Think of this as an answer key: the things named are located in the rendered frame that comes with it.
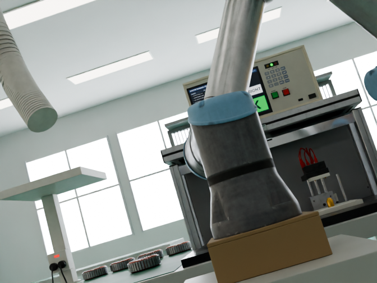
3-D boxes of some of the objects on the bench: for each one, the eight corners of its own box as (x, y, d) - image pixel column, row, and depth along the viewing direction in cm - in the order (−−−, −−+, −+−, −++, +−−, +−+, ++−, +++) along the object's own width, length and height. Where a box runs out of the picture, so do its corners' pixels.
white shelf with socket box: (107, 277, 186) (79, 165, 194) (21, 302, 189) (-4, 192, 197) (130, 266, 220) (105, 172, 228) (56, 287, 223) (34, 194, 231)
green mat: (174, 271, 120) (174, 270, 120) (-46, 335, 125) (-46, 334, 125) (207, 243, 212) (206, 243, 212) (79, 281, 217) (79, 281, 217)
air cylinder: (338, 206, 151) (332, 190, 152) (315, 213, 152) (309, 197, 153) (335, 206, 156) (329, 191, 157) (312, 213, 157) (307, 197, 158)
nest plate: (363, 202, 132) (362, 198, 132) (311, 218, 133) (309, 214, 133) (352, 203, 147) (350, 199, 147) (305, 217, 148) (303, 213, 148)
